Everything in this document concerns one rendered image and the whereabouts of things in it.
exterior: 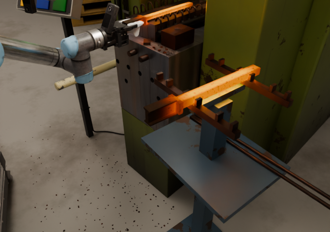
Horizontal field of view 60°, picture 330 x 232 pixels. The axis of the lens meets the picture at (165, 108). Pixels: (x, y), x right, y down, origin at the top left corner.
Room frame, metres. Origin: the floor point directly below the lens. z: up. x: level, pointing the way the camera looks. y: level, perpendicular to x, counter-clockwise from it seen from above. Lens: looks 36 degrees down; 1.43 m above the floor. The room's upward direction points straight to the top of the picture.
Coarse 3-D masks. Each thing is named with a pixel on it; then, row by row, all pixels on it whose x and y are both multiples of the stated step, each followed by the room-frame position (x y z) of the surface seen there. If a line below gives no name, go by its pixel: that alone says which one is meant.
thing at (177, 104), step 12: (240, 72) 0.73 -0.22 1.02; (252, 72) 0.74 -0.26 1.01; (216, 84) 0.66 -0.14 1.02; (228, 84) 0.68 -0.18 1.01; (168, 96) 0.60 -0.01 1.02; (180, 96) 0.61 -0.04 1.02; (192, 96) 0.61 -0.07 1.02; (204, 96) 0.63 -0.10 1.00; (144, 108) 0.54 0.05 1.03; (156, 108) 0.54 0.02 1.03; (168, 108) 0.57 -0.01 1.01; (180, 108) 0.57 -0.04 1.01; (144, 120) 0.54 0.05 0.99; (156, 120) 0.54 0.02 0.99
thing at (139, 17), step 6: (174, 6) 1.39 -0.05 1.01; (180, 6) 1.39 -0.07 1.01; (186, 6) 1.41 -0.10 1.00; (156, 12) 1.30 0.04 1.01; (162, 12) 1.30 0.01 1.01; (168, 12) 1.33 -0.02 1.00; (132, 18) 1.21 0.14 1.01; (138, 18) 1.21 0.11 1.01; (144, 18) 1.21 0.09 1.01; (150, 18) 1.25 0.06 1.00; (126, 24) 1.15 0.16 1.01; (144, 24) 1.21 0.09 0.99
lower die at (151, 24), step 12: (180, 0) 1.58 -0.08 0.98; (192, 0) 1.55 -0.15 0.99; (204, 0) 1.51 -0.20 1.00; (144, 12) 1.39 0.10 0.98; (180, 12) 1.35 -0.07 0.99; (192, 12) 1.35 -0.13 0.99; (204, 12) 1.42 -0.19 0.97; (156, 24) 1.19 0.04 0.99; (144, 36) 1.23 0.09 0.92; (156, 36) 1.19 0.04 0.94
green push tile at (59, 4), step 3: (57, 0) 1.44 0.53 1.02; (60, 0) 1.44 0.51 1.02; (63, 0) 1.43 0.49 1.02; (66, 0) 1.43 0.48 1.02; (54, 3) 1.44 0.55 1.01; (57, 3) 1.44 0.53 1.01; (60, 3) 1.43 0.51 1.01; (63, 3) 1.43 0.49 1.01; (66, 3) 1.43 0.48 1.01; (54, 6) 1.44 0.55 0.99; (57, 6) 1.43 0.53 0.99; (60, 6) 1.42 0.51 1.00; (63, 6) 1.42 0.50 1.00; (54, 9) 1.43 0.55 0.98; (57, 9) 1.42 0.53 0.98; (60, 9) 1.42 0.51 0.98; (63, 9) 1.41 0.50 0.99
